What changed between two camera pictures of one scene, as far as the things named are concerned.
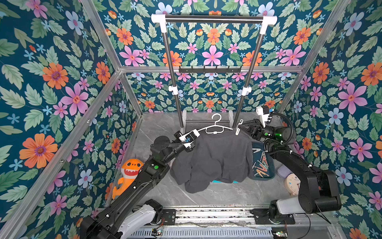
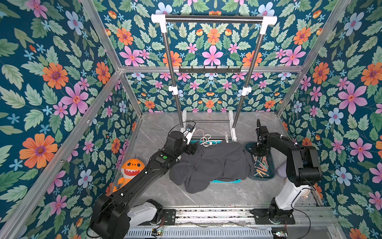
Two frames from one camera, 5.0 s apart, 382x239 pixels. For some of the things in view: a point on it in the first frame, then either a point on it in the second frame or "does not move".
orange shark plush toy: (130, 169) does not move
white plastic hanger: (216, 126) -> (207, 142)
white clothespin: (238, 129) -> (227, 137)
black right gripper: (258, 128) -> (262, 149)
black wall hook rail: (209, 70) does not move
